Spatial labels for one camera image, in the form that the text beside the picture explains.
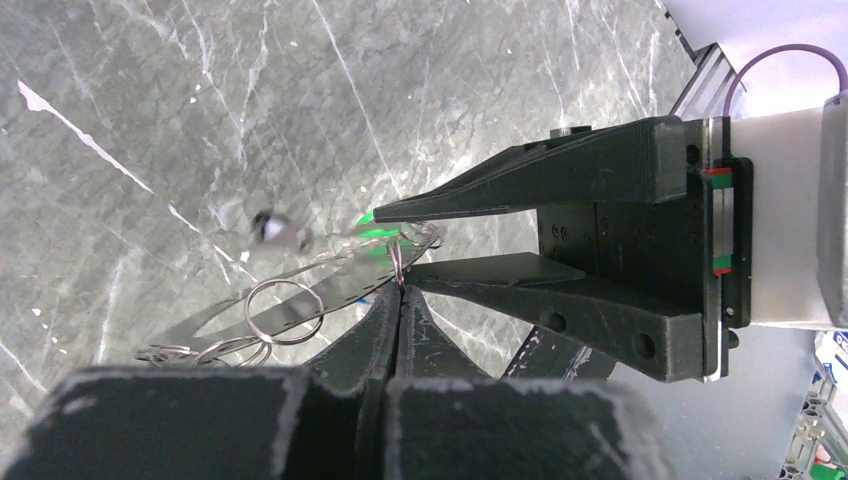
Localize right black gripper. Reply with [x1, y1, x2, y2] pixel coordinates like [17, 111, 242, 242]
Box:
[373, 116, 754, 382]

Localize green tag key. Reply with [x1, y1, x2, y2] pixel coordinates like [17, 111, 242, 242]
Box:
[353, 211, 402, 257]

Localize aluminium frame rails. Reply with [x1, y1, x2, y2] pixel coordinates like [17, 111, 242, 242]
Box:
[658, 1, 742, 120]

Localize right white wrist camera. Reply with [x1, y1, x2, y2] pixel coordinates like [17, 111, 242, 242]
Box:
[730, 93, 847, 330]

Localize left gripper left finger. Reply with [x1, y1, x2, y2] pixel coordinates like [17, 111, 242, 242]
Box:
[6, 287, 402, 479]

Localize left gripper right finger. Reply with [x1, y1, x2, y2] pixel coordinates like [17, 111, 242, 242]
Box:
[384, 287, 676, 479]

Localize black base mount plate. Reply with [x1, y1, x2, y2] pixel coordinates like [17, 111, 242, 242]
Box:
[502, 327, 617, 380]

